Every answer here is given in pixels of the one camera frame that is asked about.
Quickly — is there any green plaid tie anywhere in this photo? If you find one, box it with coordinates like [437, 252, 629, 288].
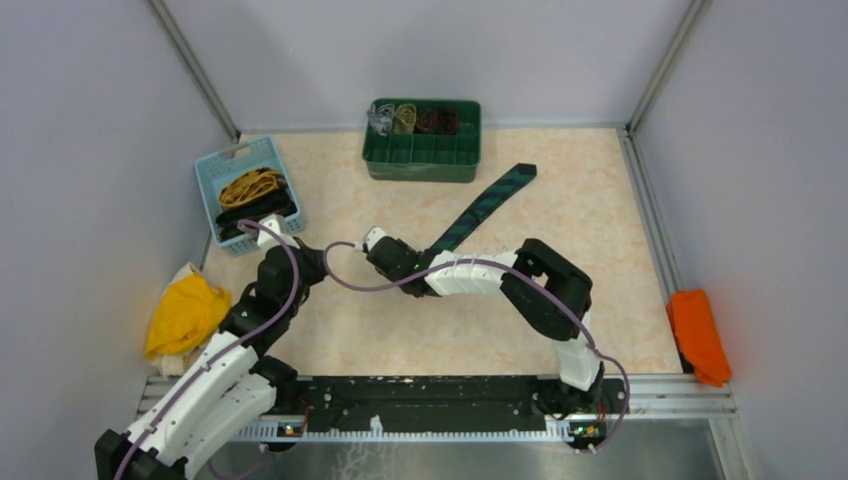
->
[430, 163, 537, 251]

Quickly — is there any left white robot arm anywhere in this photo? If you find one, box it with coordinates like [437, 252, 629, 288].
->
[94, 237, 327, 479]

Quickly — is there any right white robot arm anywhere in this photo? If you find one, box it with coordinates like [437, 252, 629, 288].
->
[363, 227, 603, 412]

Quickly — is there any yellow cloth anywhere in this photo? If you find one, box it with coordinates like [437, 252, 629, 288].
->
[143, 263, 231, 376]

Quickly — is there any dark navy tie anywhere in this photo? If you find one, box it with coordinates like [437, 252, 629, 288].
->
[215, 190, 298, 241]

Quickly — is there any green compartment organizer box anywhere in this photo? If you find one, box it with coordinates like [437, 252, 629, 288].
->
[361, 98, 482, 183]

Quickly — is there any yellow patterned tie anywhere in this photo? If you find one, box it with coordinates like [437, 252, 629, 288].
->
[218, 167, 288, 211]

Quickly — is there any silver rolled tie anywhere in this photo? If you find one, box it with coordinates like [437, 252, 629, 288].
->
[366, 103, 396, 137]

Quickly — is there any brown rolled tie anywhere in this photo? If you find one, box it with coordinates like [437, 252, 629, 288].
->
[414, 109, 438, 135]

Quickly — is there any olive rolled tie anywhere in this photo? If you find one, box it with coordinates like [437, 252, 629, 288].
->
[392, 103, 418, 135]

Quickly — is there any red black rolled tie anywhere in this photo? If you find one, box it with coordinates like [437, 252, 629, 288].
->
[435, 107, 459, 136]

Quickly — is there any light blue plastic basket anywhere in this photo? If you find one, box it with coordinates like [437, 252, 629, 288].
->
[195, 136, 306, 256]

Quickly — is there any orange cloth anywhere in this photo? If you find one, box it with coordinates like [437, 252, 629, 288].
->
[666, 289, 732, 387]

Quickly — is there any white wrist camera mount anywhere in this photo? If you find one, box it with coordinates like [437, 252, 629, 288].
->
[354, 226, 388, 254]

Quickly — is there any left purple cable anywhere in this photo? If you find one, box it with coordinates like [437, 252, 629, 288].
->
[112, 218, 302, 480]

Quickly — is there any purple cable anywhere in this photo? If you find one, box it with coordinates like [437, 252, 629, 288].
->
[112, 218, 302, 480]
[323, 241, 631, 454]

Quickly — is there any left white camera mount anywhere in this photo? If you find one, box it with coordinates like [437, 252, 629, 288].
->
[239, 214, 300, 252]

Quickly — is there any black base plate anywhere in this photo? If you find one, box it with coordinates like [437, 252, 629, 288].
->
[269, 375, 626, 434]

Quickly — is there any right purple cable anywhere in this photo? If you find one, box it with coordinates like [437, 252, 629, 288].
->
[323, 241, 631, 454]

